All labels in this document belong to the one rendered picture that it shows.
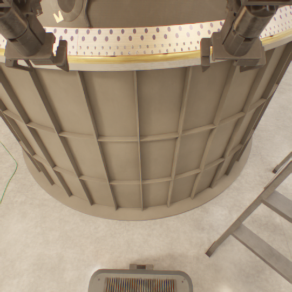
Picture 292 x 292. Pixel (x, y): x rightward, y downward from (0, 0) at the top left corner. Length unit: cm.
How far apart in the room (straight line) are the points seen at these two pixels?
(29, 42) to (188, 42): 47
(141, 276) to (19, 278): 80
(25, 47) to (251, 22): 43
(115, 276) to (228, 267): 72
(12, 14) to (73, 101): 49
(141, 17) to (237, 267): 146
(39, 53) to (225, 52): 40
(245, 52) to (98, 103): 56
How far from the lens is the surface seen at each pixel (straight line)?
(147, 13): 76
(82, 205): 168
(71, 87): 87
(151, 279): 123
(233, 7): 52
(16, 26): 49
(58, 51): 56
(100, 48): 74
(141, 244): 154
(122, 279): 124
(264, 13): 45
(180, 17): 78
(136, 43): 73
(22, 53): 55
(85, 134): 102
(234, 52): 50
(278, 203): 113
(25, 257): 172
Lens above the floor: 148
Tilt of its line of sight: 49 degrees down
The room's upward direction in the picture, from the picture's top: 1 degrees counter-clockwise
